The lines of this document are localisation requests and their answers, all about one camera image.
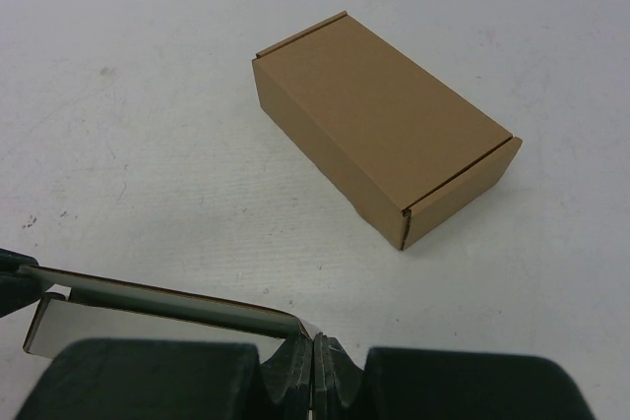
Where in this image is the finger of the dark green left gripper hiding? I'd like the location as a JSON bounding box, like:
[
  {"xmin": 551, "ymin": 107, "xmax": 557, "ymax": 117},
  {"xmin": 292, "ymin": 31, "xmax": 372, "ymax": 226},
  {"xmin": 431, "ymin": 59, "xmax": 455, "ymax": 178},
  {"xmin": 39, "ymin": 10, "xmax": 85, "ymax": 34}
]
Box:
[{"xmin": 0, "ymin": 249, "xmax": 42, "ymax": 317}]

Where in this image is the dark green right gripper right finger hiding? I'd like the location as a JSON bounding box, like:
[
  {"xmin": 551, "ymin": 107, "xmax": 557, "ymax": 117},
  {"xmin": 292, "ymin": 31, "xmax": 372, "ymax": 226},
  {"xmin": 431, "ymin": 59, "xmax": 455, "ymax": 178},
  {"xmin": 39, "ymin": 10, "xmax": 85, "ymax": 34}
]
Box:
[{"xmin": 314, "ymin": 335, "xmax": 594, "ymax": 419}]

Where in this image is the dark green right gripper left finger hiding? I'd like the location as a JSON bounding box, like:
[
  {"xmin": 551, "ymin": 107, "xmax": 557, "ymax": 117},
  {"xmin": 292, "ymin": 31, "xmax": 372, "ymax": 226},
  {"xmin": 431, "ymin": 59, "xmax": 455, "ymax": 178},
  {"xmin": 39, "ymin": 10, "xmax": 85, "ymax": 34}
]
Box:
[{"xmin": 17, "ymin": 336, "xmax": 313, "ymax": 419}]

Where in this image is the white paper box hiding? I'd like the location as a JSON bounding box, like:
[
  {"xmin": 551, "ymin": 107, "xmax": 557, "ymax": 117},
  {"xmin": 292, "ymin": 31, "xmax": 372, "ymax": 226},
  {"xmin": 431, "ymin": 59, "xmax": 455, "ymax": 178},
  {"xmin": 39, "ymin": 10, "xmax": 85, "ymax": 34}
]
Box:
[{"xmin": 19, "ymin": 266, "xmax": 320, "ymax": 361}]

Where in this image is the brown folded cardboard box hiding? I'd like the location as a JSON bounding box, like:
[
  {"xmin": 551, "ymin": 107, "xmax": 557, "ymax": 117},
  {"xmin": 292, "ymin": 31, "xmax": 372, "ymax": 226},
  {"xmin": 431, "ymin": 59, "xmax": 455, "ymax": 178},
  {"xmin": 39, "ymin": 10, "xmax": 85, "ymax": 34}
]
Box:
[{"xmin": 252, "ymin": 13, "xmax": 522, "ymax": 251}]

